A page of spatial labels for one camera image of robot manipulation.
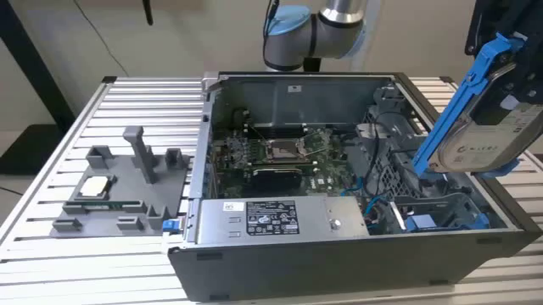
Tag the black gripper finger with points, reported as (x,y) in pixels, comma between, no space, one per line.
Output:
(530,73)
(477,38)

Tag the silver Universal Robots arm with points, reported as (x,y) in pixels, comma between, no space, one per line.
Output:
(296,41)

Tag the grey metal disk bay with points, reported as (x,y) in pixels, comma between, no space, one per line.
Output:
(382,152)

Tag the black table corner cap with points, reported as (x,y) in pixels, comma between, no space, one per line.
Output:
(110,79)
(446,79)

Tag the green motherboard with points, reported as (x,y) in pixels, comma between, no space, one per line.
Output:
(327,171)

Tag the CPU socket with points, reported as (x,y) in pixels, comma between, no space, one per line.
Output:
(284,151)

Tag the black graphics card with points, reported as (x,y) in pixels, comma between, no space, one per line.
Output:
(274,179)

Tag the silver power supply unit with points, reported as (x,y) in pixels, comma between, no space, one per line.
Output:
(314,219)

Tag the black hanging antenna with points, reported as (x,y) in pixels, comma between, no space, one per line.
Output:
(147,12)

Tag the black open PC case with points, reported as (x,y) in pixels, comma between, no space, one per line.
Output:
(322,270)

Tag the blue case latch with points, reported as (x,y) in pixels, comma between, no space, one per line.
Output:
(168,226)

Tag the grey parts rack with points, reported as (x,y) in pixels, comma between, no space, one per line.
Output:
(127,197)

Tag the green RAM stick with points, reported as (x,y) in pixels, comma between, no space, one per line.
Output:
(115,205)

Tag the silver CPU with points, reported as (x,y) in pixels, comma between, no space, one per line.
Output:
(96,187)

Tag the black floor base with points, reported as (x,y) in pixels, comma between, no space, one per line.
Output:
(30,149)

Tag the black frame post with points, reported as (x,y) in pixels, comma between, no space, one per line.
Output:
(30,57)

